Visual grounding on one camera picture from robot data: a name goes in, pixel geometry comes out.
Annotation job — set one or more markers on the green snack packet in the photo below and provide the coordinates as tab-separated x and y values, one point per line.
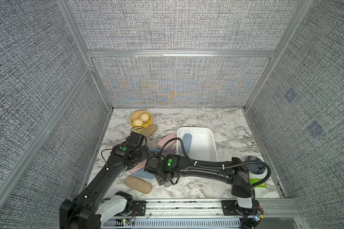
258	184

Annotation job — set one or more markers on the bun right in steamer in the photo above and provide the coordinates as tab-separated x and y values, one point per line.
145	117

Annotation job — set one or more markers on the bun left in steamer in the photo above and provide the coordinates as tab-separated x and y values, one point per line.
138	122

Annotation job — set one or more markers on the bun in steamer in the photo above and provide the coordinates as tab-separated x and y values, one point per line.
138	122
145	117

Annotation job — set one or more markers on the pink hard glasses case upper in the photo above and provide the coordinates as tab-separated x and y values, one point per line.
167	141

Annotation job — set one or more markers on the light blue glasses case back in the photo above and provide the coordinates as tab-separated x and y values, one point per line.
187	141

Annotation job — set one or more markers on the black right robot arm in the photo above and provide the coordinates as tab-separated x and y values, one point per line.
234	173

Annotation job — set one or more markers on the white plastic storage box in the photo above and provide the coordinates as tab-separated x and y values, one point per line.
203	144

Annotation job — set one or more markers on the aluminium mounting rail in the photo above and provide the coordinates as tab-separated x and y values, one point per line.
210	214

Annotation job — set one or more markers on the yellow bamboo steamer basket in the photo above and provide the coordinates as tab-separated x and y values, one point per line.
137	115

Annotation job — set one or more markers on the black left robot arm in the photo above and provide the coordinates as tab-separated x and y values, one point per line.
88	210

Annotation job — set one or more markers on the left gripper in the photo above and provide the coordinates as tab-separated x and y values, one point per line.
144	145

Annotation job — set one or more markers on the blue fabric glasses case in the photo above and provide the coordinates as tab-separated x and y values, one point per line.
143	174
154	152

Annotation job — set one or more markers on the pink hard glasses case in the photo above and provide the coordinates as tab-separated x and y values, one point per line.
138	167
167	141

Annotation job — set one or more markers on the tan fabric glasses case front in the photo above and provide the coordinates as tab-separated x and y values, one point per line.
138	184

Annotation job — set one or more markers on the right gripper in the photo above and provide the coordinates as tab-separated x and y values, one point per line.
159	181

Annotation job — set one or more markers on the pink hard glasses case lower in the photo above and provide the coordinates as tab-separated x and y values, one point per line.
138	167

